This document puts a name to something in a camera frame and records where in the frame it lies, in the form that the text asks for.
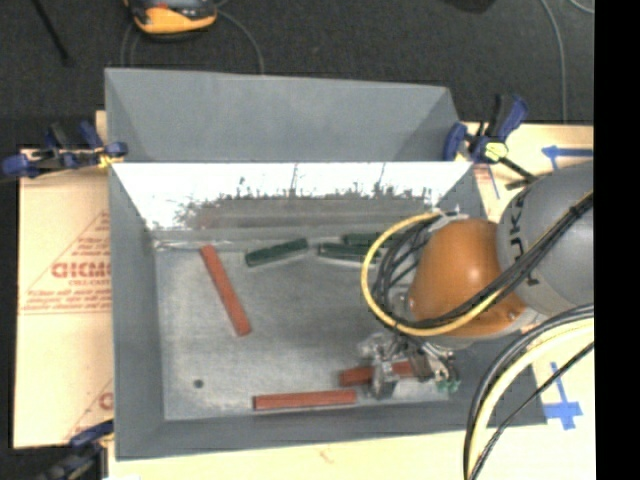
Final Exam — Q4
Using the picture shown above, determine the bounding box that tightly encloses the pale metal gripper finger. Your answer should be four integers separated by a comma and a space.
357, 335, 397, 361
370, 362, 400, 400

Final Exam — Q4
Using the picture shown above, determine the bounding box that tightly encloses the red-brown flat block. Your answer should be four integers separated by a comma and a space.
198, 244, 253, 338
251, 388, 359, 412
338, 360, 415, 389

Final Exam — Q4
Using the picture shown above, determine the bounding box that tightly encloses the grey metal bin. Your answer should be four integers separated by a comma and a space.
103, 66, 547, 459

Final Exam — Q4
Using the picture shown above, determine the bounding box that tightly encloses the dark green flat block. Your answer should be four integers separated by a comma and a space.
244, 237, 310, 269
316, 242, 382, 265
341, 232, 397, 249

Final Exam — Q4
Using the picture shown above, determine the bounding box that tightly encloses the brown cardboard board, red print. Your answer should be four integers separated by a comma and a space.
11, 109, 117, 450

